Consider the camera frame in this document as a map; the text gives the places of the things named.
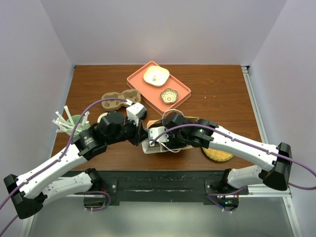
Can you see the brown paper bag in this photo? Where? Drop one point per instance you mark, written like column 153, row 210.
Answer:
column 164, row 143

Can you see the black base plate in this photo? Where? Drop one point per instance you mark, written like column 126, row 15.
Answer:
column 167, row 186

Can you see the green cup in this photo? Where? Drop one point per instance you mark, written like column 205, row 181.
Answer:
column 76, row 123

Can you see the cream square bowl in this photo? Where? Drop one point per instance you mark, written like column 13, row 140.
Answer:
column 156, row 76

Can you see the woven bamboo coaster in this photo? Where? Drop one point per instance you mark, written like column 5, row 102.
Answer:
column 217, row 155

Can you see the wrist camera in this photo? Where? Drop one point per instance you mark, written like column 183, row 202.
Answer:
column 136, row 111
column 158, row 135

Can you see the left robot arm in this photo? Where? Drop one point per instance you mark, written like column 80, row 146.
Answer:
column 31, row 191

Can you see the green patterned small dish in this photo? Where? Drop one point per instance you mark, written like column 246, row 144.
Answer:
column 169, row 96

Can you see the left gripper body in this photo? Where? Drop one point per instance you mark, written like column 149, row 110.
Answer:
column 134, row 132

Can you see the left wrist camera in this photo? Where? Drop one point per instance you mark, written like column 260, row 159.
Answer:
column 136, row 111

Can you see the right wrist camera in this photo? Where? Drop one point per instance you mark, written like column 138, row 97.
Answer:
column 158, row 135

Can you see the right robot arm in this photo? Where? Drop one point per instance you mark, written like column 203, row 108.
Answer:
column 271, row 163

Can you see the brown paper cup stack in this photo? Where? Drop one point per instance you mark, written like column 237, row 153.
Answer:
column 101, row 116

